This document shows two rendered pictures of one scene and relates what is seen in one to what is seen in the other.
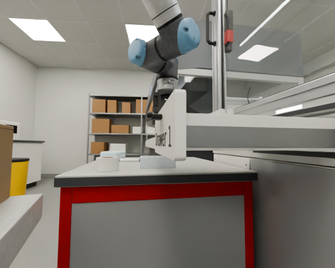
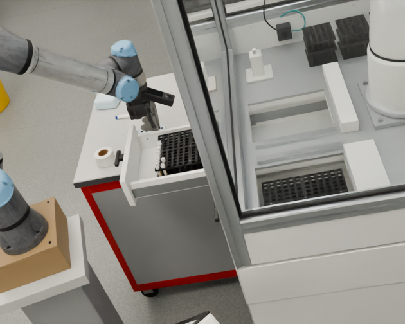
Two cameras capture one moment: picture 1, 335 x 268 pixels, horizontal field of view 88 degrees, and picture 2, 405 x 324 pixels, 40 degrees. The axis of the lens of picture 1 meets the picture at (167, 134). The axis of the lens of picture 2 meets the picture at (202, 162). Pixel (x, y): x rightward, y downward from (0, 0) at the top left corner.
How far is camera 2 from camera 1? 160 cm
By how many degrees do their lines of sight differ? 46
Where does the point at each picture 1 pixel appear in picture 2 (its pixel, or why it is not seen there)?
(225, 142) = (155, 192)
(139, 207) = not seen: hidden behind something
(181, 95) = (123, 184)
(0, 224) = (77, 239)
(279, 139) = (188, 184)
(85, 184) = (94, 183)
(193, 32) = (129, 92)
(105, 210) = (115, 193)
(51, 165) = not seen: outside the picture
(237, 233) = not seen: hidden behind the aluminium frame
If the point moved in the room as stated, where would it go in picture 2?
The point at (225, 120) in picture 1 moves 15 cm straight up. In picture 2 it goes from (153, 182) to (137, 145)
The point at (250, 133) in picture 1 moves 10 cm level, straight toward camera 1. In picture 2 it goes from (168, 186) to (148, 207)
